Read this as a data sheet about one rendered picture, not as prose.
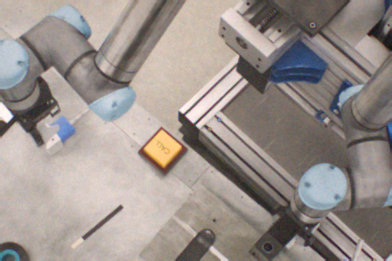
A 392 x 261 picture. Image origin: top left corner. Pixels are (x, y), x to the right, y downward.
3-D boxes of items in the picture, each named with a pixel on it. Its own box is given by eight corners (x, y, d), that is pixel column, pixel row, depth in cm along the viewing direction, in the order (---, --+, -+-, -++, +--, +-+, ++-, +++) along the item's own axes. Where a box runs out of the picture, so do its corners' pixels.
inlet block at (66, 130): (83, 105, 176) (80, 96, 171) (97, 121, 175) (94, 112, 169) (37, 140, 173) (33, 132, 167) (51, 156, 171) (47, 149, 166)
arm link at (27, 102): (10, 110, 136) (-17, 78, 137) (16, 119, 140) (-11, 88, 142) (45, 85, 137) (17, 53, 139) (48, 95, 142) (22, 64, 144)
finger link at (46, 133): (69, 142, 160) (55, 117, 152) (46, 159, 158) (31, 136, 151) (61, 133, 161) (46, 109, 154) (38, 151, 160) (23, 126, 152)
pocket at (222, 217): (220, 205, 164) (221, 201, 160) (239, 221, 163) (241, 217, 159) (206, 221, 162) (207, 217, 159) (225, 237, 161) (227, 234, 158)
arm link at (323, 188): (356, 202, 129) (306, 207, 128) (341, 217, 139) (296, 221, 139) (348, 158, 131) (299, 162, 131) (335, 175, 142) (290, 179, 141)
